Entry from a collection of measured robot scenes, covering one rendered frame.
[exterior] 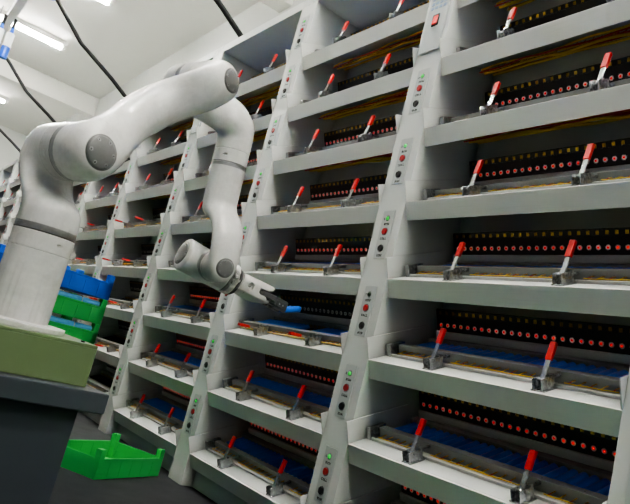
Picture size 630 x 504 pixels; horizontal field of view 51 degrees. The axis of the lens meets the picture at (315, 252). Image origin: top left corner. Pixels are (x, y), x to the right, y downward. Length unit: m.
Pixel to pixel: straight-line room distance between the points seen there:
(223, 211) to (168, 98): 0.31
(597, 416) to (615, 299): 0.19
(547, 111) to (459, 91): 0.39
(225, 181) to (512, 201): 0.71
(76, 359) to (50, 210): 0.29
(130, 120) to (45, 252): 0.33
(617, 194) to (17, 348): 1.10
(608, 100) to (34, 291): 1.14
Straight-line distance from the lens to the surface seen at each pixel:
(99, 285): 2.18
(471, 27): 1.86
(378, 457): 1.46
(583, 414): 1.18
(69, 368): 1.36
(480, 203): 1.44
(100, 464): 1.96
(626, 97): 1.35
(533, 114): 1.46
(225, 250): 1.59
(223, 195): 1.67
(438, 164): 1.68
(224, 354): 2.12
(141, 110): 1.50
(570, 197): 1.31
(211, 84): 1.56
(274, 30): 2.71
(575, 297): 1.23
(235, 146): 1.69
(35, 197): 1.40
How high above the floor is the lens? 0.41
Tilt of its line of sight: 11 degrees up
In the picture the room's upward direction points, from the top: 15 degrees clockwise
